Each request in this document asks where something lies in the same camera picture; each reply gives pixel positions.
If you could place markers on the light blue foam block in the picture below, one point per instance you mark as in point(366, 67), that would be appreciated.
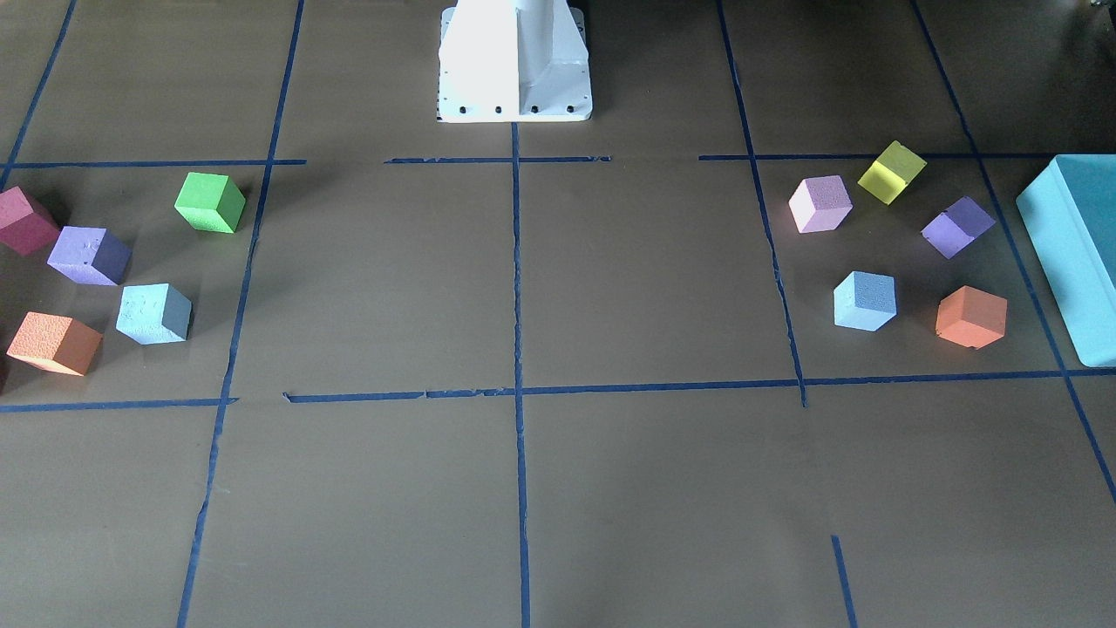
point(154, 314)
point(865, 301)

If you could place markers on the pink foam block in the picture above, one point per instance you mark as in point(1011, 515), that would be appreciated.
point(820, 203)

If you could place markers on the green foam block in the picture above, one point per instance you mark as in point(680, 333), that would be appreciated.
point(210, 202)

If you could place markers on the yellow foam block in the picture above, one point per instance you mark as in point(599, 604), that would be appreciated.
point(891, 172)

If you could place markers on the purple foam block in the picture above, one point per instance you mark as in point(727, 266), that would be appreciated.
point(93, 256)
point(957, 227)

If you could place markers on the orange foam block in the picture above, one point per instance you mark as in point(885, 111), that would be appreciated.
point(971, 318)
point(55, 344)

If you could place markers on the crimson foam block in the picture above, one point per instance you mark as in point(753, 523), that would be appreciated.
point(26, 226)

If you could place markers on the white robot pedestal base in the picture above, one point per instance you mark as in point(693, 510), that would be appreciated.
point(513, 61)

